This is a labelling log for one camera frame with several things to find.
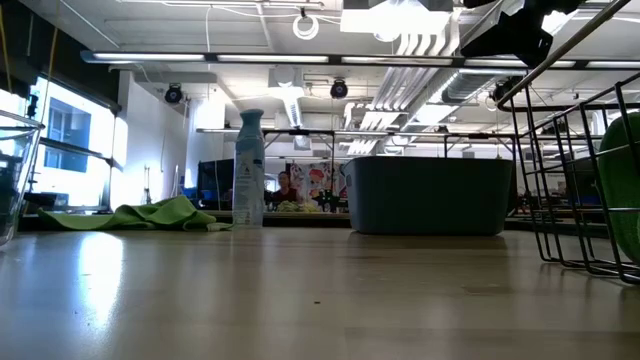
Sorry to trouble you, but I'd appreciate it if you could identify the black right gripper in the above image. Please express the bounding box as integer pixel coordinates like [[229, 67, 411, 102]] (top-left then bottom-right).
[[458, 0, 586, 70]]

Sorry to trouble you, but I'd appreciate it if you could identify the green microfiber towel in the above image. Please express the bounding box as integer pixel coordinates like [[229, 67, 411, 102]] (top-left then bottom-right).
[[37, 194, 234, 233], [597, 111, 640, 265]]

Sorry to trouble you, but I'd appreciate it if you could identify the grey plastic basket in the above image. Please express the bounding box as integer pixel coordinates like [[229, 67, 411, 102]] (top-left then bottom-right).
[[341, 155, 515, 237]]

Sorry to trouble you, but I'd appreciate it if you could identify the white ceiling air vent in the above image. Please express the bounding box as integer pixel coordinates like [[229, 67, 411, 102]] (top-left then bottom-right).
[[267, 64, 307, 129]]

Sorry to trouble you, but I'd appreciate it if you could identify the colourful poster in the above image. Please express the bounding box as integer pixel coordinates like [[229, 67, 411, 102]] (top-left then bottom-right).
[[289, 160, 349, 211]]

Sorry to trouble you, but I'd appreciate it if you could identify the person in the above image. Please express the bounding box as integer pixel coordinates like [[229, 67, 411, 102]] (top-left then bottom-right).
[[272, 170, 300, 204]]

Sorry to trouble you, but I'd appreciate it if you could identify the pale blue spray bottle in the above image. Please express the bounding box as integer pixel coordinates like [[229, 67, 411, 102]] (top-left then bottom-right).
[[231, 108, 266, 227]]

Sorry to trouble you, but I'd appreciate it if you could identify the black monitor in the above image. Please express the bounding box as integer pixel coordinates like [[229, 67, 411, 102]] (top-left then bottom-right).
[[196, 158, 235, 211]]

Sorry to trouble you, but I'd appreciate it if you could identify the long ceiling light bar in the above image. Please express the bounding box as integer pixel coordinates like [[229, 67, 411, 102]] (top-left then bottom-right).
[[79, 48, 640, 70]]

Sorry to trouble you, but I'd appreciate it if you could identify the bright window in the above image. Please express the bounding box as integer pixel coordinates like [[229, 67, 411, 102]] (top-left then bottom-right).
[[0, 74, 122, 211]]

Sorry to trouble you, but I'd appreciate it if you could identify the clear plastic bin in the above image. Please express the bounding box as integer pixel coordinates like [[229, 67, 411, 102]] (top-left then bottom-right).
[[0, 109, 45, 249]]

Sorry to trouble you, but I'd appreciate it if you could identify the metal wire basket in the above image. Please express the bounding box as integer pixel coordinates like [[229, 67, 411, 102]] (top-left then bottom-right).
[[496, 0, 640, 285]]

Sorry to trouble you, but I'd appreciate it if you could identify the silver ventilation duct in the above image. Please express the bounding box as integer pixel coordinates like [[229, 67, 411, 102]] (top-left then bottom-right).
[[442, 0, 581, 104]]

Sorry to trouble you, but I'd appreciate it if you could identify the white cable coil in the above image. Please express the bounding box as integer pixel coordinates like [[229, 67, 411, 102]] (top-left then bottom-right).
[[291, 7, 321, 42]]

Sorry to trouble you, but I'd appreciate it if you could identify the black metal rack frame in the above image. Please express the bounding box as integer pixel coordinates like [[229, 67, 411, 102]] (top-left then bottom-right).
[[195, 127, 517, 214]]

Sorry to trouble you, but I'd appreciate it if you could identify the black aluminium table frame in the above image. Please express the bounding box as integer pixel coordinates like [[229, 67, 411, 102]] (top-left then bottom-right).
[[17, 211, 609, 236]]

